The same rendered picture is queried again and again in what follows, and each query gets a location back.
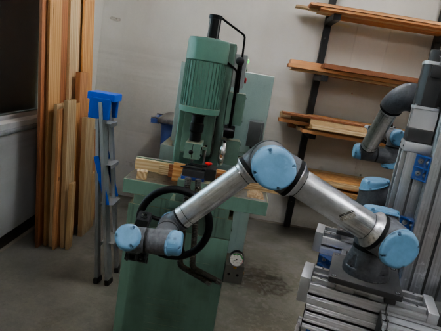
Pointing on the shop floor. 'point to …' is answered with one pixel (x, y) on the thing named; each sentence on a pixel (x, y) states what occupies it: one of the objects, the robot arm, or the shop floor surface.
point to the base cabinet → (170, 291)
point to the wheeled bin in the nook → (165, 119)
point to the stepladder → (104, 115)
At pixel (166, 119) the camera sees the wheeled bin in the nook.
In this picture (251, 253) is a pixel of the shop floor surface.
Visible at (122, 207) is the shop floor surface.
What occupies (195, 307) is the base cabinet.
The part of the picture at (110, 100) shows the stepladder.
